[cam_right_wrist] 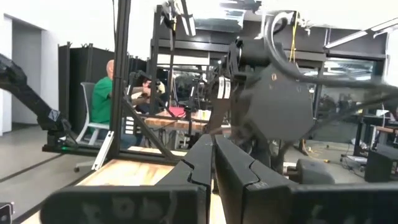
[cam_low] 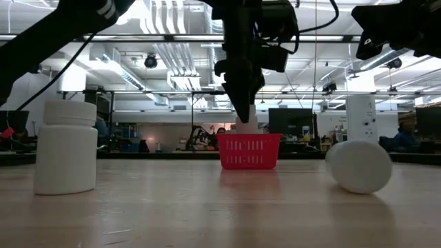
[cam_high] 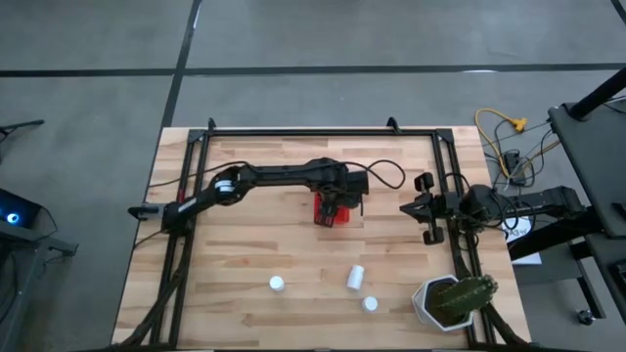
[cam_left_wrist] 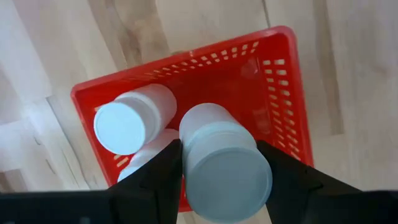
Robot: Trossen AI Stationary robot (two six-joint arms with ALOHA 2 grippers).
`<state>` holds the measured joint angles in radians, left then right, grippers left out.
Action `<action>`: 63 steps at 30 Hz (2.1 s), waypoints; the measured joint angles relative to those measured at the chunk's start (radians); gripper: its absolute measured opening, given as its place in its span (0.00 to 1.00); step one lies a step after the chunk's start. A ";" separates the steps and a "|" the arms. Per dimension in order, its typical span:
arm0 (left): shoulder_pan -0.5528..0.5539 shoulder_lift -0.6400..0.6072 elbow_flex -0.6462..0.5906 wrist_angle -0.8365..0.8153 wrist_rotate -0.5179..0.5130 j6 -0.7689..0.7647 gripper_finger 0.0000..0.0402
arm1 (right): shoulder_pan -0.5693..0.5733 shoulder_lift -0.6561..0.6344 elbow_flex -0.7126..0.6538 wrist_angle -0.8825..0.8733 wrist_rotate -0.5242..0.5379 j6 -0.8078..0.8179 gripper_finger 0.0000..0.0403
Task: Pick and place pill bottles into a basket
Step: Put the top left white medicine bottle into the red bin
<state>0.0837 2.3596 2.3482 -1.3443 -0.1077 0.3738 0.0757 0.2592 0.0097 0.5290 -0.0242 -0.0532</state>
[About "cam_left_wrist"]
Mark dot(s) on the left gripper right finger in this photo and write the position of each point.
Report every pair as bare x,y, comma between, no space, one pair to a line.
295,193

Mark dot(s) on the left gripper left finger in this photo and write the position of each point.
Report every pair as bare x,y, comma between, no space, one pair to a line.
155,193

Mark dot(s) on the red plastic basket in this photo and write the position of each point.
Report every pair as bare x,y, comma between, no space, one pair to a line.
217,87

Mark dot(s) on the white pill bottle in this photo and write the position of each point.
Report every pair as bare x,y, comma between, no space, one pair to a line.
152,146
224,174
121,127

